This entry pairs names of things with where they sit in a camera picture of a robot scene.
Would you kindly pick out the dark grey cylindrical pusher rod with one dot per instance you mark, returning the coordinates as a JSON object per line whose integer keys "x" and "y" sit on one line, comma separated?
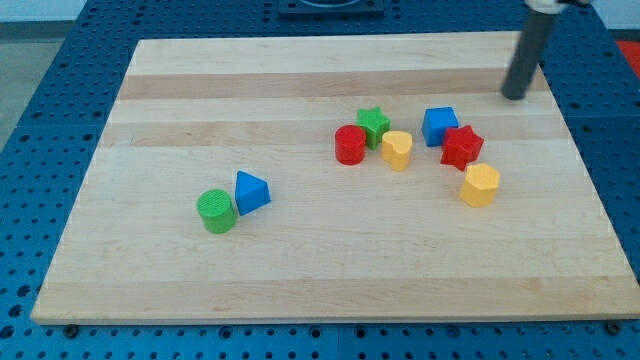
{"x": 530, "y": 47}

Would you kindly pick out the white rod mount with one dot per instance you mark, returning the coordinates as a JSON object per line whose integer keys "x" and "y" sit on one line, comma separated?
{"x": 554, "y": 6}

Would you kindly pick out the blue cube block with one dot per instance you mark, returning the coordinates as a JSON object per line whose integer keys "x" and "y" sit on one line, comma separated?
{"x": 435, "y": 123}

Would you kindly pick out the red star block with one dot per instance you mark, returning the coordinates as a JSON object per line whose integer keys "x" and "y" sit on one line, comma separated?
{"x": 460, "y": 147}

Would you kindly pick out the green star block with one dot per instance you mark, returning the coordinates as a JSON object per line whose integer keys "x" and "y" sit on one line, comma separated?
{"x": 374, "y": 123}

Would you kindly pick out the blue triangle block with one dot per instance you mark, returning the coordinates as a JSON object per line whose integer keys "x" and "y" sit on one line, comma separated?
{"x": 251, "y": 192}

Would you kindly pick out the yellow hexagon block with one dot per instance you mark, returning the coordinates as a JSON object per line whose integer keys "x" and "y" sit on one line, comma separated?
{"x": 480, "y": 185}

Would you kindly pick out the yellow heart block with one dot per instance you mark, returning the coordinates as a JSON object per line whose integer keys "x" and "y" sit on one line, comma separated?
{"x": 397, "y": 149}

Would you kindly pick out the light wooden board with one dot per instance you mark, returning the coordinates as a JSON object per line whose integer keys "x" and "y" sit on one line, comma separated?
{"x": 337, "y": 243}

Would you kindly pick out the red cylinder block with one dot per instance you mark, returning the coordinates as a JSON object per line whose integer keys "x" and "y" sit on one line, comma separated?
{"x": 350, "y": 143}

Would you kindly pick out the green cylinder block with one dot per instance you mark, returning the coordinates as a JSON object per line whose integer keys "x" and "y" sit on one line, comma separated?
{"x": 216, "y": 211}

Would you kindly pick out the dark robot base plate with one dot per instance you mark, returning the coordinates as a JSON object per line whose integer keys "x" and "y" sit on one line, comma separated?
{"x": 294, "y": 8}

